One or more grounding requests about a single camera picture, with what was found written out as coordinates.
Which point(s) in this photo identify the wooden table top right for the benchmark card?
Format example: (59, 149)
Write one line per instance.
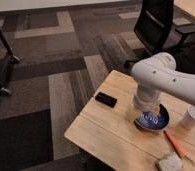
(187, 6)

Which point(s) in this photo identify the blue patterned bowl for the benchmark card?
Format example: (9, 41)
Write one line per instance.
(153, 123)

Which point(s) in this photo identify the white sponge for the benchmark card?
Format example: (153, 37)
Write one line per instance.
(170, 162)

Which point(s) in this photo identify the white paper cup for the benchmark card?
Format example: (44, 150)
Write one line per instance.
(188, 120)

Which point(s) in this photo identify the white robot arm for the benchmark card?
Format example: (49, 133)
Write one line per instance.
(158, 74)

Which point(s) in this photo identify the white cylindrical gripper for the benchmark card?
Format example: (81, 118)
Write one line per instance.
(145, 99)

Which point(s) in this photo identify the black rectangular remote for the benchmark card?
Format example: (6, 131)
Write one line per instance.
(106, 99)

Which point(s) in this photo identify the black office chair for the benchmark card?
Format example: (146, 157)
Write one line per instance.
(154, 28)

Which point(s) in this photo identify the black chair base left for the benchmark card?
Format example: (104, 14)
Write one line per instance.
(5, 63)

